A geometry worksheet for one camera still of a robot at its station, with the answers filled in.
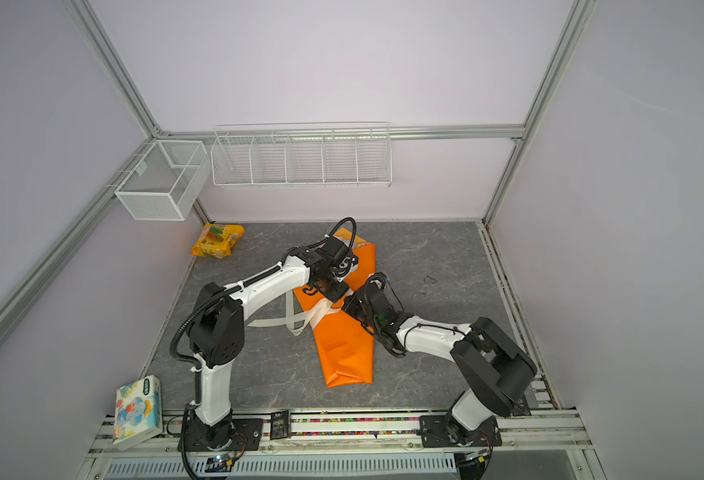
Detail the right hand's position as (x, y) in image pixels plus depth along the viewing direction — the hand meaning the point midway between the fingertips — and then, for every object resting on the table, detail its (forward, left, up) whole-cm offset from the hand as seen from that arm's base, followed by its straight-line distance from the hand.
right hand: (342, 300), depth 87 cm
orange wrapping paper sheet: (-10, -1, -8) cm, 13 cm away
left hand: (+3, +1, -2) cm, 4 cm away
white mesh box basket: (+36, +59, +16) cm, 72 cm away
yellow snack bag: (+28, +48, -4) cm, 56 cm away
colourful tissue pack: (-29, +49, -4) cm, 57 cm away
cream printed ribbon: (-3, +14, -10) cm, 18 cm away
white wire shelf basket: (+42, +14, +22) cm, 49 cm away
